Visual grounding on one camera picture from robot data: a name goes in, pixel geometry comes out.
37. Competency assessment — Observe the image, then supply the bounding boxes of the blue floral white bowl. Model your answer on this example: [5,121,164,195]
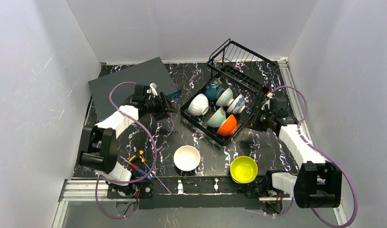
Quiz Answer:
[226,95,246,114]

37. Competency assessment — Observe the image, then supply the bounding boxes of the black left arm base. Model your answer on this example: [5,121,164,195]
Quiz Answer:
[105,181,154,217]

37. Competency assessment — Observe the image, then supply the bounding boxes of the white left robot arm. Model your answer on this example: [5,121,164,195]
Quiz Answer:
[76,83,177,186]

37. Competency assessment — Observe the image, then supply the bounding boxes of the grey blue network switch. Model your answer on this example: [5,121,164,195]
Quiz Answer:
[88,57,180,121]

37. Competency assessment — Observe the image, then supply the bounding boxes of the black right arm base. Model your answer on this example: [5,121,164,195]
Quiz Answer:
[237,178,294,217]

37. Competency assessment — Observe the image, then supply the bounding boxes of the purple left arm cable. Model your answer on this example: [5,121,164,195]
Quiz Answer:
[95,81,158,219]

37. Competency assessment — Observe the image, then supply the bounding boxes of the white ribbed bowl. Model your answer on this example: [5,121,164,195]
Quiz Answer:
[188,94,209,116]

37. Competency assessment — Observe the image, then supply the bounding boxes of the black wire dish rack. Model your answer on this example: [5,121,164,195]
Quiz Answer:
[180,39,278,146]

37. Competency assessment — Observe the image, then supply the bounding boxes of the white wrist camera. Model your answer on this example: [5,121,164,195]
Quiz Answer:
[261,92,273,111]
[149,83,158,97]

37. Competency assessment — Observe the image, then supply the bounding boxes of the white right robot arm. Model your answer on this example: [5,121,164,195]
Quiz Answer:
[251,98,342,209]

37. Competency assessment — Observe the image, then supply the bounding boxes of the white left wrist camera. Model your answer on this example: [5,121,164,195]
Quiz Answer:
[149,83,158,97]

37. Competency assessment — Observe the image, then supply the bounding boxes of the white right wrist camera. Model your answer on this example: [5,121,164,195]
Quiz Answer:
[261,92,273,111]

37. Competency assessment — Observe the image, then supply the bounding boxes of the red blue screwdriver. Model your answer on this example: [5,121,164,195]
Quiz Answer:
[121,157,152,181]

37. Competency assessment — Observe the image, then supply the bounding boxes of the orange handled pliers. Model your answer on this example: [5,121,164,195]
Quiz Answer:
[128,150,145,163]

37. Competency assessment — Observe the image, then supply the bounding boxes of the celadon green bowl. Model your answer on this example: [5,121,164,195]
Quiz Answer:
[206,107,227,128]

